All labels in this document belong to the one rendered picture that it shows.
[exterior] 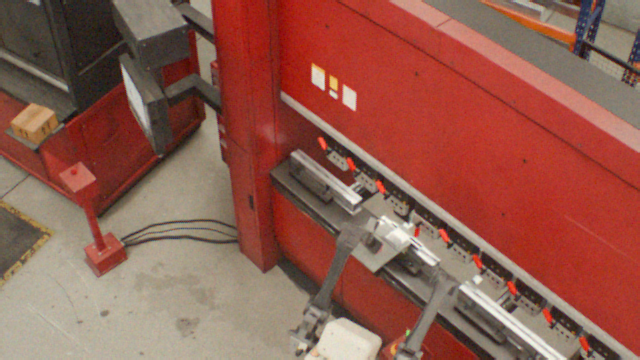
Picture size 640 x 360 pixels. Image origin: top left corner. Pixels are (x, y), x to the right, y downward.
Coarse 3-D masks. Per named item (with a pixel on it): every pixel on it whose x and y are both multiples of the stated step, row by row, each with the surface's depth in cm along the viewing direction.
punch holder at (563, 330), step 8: (552, 312) 301; (560, 312) 297; (552, 320) 303; (560, 320) 299; (568, 320) 295; (560, 328) 301; (568, 328) 298; (576, 328) 293; (560, 336) 304; (568, 336) 300; (576, 336) 302
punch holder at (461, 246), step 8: (448, 232) 331; (456, 232) 327; (456, 240) 330; (464, 240) 325; (456, 248) 332; (464, 248) 328; (472, 248) 323; (480, 248) 332; (456, 256) 335; (464, 256) 332
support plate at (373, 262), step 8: (384, 224) 373; (376, 232) 369; (384, 232) 369; (360, 248) 362; (384, 248) 362; (392, 248) 362; (400, 248) 362; (360, 256) 359; (368, 256) 359; (376, 256) 359; (384, 256) 359; (392, 256) 359; (368, 264) 356; (376, 264) 356; (384, 264) 356
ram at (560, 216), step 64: (320, 0) 316; (320, 64) 342; (384, 64) 306; (384, 128) 329; (448, 128) 295; (512, 128) 266; (448, 192) 317; (512, 192) 284; (576, 192) 256; (512, 256) 304; (576, 256) 273; (576, 320) 291
